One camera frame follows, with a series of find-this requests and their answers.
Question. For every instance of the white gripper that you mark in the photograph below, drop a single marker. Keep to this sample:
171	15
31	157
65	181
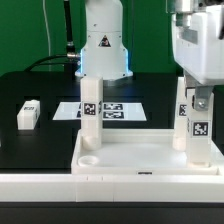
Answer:
198	47

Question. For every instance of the white desk top tray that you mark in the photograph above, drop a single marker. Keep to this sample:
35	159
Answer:
139	152

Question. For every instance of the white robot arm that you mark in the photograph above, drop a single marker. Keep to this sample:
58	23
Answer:
104	54

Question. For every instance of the white fiducial marker plate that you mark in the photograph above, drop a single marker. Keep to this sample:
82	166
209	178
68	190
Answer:
112	111

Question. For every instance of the white L-shaped obstacle fence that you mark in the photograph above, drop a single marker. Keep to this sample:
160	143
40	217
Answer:
111	188

